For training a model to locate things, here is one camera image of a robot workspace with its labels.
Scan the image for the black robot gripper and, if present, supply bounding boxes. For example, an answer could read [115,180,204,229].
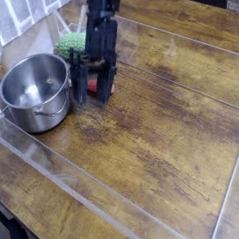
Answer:
[69,16,118,105]

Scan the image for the stainless steel pot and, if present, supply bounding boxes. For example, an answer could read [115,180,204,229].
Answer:
[0,53,71,134]

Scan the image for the pink handled metal spoon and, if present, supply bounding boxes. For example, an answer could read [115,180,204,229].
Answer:
[87,80,116,94]

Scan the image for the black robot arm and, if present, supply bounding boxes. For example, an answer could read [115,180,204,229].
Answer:
[69,0,120,104]

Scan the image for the green bitter melon toy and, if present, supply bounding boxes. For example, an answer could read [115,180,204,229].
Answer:
[55,32,86,59]

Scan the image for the clear acrylic barrier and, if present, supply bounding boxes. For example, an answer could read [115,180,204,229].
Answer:
[0,7,239,239]

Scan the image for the black table leg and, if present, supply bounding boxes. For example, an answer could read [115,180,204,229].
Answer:
[0,210,29,239]

